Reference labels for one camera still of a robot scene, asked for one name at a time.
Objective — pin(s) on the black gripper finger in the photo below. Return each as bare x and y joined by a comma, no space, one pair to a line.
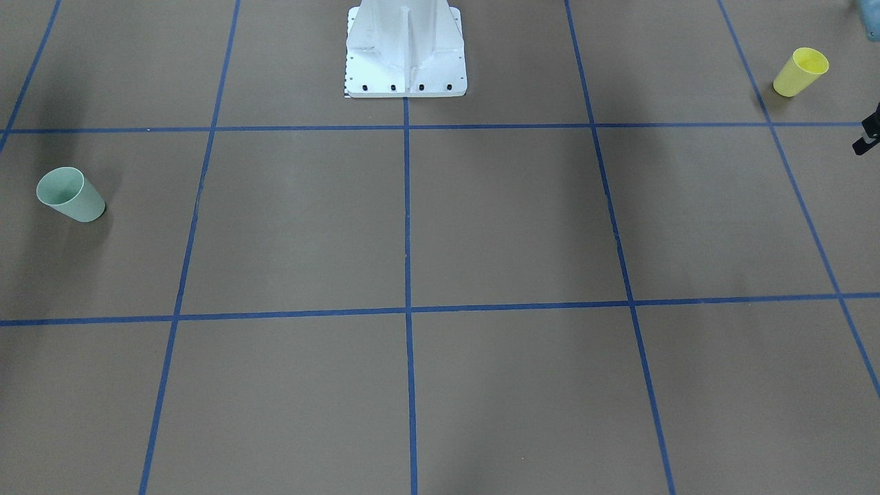
870,134

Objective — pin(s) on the yellow plastic cup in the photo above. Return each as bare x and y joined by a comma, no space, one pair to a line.
802,69

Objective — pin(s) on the green plastic cup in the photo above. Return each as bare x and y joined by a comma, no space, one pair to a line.
66,190

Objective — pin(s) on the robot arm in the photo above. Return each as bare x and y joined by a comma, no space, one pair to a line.
869,12

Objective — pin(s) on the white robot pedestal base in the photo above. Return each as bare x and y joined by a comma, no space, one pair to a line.
405,49

